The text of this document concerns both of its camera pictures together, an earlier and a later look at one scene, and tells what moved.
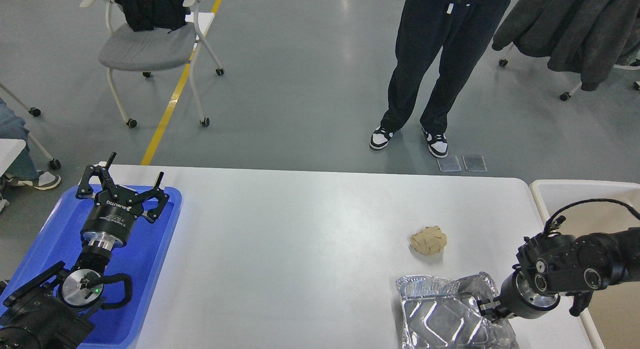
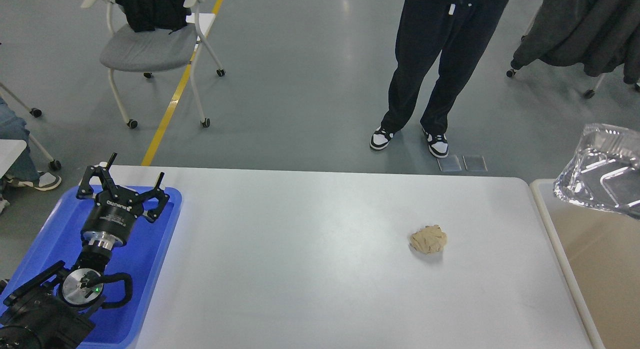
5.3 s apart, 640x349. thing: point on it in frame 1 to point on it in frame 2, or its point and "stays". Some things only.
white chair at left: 53,163 stays
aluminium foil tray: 443,313 to 605,172
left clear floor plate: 449,163 stays
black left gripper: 115,208 stays
